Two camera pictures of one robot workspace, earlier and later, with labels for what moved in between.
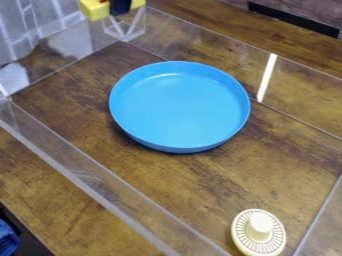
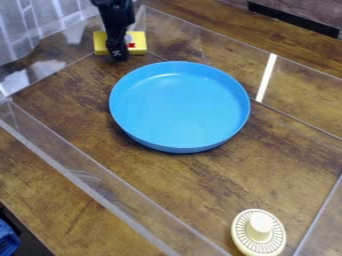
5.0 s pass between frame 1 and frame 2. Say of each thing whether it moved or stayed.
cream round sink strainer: stayed
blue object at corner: stayed
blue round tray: stayed
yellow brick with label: moved
